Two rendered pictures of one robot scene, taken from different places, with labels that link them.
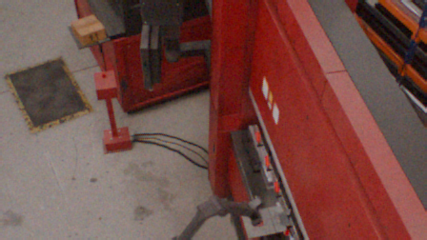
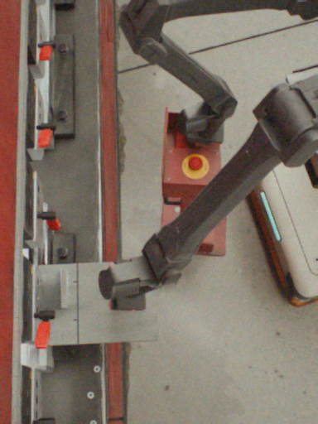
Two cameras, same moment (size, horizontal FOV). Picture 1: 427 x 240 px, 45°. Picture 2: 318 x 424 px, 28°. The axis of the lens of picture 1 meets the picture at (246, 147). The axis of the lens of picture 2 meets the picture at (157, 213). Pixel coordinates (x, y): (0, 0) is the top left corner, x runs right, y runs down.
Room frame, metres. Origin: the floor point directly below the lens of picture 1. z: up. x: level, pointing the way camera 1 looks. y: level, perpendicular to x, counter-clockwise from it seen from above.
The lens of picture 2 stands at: (1.87, 0.07, 2.41)
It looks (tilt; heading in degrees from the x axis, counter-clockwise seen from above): 72 degrees down; 202
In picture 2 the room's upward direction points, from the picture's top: 4 degrees counter-clockwise
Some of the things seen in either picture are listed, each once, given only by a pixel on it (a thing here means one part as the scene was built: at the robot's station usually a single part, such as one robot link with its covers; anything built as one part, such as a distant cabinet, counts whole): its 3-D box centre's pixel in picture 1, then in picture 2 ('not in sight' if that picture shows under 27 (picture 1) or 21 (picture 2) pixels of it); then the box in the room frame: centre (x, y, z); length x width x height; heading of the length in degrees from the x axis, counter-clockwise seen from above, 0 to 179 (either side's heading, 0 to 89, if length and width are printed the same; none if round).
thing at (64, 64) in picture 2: not in sight; (64, 85); (1.15, -0.46, 0.89); 0.30 x 0.05 x 0.03; 20
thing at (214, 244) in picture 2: not in sight; (195, 225); (1.17, -0.06, 0.06); 0.25 x 0.20 x 0.12; 104
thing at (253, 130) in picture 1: (261, 156); not in sight; (2.25, -0.11, 0.92); 0.50 x 0.06 x 0.10; 20
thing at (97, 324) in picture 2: (265, 221); (97, 302); (1.69, -0.16, 1.00); 0.26 x 0.18 x 0.01; 110
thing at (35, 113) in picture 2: not in sight; (16, 117); (1.38, -0.43, 1.18); 0.15 x 0.09 x 0.17; 20
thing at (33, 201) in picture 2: (301, 226); (14, 205); (1.57, -0.36, 1.18); 0.15 x 0.09 x 0.17; 20
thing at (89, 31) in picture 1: (87, 28); not in sight; (3.26, 1.37, 1.04); 0.30 x 0.26 x 0.12; 34
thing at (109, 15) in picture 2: not in sight; (109, 16); (0.72, -0.51, 0.58); 0.15 x 0.02 x 0.07; 20
